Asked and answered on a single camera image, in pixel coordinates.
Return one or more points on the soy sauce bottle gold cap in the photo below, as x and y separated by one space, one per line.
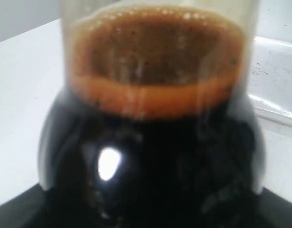
153 127

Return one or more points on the white rectangular plastic tray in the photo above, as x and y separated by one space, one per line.
270 82

